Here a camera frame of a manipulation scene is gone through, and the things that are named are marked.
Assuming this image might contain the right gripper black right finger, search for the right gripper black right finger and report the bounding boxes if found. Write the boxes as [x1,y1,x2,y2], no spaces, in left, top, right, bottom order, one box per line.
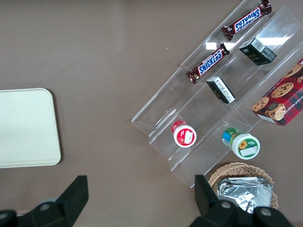
[189,175,251,227]

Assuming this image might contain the small black carton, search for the small black carton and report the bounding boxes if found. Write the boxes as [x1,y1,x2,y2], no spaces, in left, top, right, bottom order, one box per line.
[238,37,277,66]
[205,76,236,105]

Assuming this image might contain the silver foil packets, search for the silver foil packets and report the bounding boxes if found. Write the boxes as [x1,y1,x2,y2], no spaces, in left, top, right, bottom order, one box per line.
[216,176,273,215]

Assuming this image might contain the green label white-lid cup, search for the green label white-lid cup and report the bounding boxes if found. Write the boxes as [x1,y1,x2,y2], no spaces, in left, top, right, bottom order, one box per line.
[222,127,261,159]

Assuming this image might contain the Snickers bar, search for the Snickers bar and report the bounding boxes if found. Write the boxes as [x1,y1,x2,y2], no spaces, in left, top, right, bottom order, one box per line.
[221,0,272,42]
[185,43,231,85]

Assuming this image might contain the cream rectangular tray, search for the cream rectangular tray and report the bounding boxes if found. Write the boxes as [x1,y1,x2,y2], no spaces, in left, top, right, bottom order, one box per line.
[0,87,62,169]

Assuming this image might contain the oval light wicker basket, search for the oval light wicker basket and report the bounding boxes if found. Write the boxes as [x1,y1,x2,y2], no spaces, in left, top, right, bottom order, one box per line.
[208,162,278,211]

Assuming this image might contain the clear acrylic step display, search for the clear acrylic step display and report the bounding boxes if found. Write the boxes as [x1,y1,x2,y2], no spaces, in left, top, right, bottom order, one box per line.
[131,0,303,189]

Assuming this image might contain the red tartan cookie box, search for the red tartan cookie box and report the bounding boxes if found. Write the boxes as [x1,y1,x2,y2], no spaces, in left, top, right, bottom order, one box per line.
[251,58,303,127]

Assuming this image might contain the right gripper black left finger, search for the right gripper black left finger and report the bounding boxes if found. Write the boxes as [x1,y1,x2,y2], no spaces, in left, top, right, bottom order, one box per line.
[16,175,89,227]

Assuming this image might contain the red label white-lid cup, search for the red label white-lid cup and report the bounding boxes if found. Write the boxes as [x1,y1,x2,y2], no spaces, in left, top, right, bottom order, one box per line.
[171,119,197,148]

